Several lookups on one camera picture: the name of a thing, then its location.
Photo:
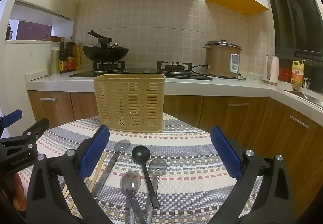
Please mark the wooden base cabinet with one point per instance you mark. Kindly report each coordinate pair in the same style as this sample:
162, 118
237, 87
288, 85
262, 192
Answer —
239, 118

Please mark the steel sink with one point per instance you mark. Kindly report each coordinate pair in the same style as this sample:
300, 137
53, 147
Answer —
310, 97

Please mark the brown basket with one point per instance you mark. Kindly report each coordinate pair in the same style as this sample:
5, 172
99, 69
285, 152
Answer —
51, 39

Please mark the beige plastic utensil basket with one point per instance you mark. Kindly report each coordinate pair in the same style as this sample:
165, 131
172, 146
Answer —
128, 103

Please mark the dark window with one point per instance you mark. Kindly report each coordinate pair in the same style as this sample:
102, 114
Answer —
290, 24

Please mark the brown rice cooker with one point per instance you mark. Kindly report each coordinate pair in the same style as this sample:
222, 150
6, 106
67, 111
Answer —
217, 62

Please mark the small clear cup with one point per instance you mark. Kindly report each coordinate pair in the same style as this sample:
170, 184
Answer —
307, 84

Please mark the person's left hand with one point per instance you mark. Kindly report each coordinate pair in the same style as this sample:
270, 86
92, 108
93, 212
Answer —
19, 193

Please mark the black plastic ladle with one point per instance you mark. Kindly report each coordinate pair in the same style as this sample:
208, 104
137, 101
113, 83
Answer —
140, 153

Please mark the beige canister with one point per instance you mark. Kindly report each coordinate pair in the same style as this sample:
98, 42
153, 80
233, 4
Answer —
55, 61

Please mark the dark soy sauce bottle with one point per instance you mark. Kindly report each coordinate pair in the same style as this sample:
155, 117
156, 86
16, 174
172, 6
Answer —
63, 60

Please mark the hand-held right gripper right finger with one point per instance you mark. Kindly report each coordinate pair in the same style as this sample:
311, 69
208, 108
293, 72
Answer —
224, 153

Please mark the yellow dish soap bottle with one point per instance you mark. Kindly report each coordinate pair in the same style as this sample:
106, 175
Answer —
297, 72

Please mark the clear plastic spoon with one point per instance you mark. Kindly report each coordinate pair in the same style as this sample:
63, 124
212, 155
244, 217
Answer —
157, 167
131, 182

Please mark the wooden chopstick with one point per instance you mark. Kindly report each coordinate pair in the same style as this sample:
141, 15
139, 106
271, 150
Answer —
97, 176
103, 159
65, 190
72, 208

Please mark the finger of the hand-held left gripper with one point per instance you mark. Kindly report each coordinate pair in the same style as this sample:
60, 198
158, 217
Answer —
41, 124
12, 116

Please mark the striped woven tablecloth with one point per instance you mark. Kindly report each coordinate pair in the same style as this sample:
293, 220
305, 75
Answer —
189, 163

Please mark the long metal spoon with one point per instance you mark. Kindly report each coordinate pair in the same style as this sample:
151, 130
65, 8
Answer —
122, 145

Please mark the black wok with lid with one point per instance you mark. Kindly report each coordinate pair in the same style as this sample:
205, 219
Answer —
101, 37

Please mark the white electric kettle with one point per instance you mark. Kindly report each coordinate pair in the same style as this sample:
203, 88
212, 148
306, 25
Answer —
270, 70

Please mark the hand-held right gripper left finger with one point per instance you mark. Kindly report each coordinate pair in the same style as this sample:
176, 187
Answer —
94, 153

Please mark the red plastic basket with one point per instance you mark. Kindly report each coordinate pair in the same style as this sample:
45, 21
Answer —
285, 75

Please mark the red label sauce bottle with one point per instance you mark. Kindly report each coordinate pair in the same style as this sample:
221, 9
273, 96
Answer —
71, 60

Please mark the black gas stove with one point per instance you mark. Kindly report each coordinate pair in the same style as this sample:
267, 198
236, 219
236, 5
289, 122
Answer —
80, 74

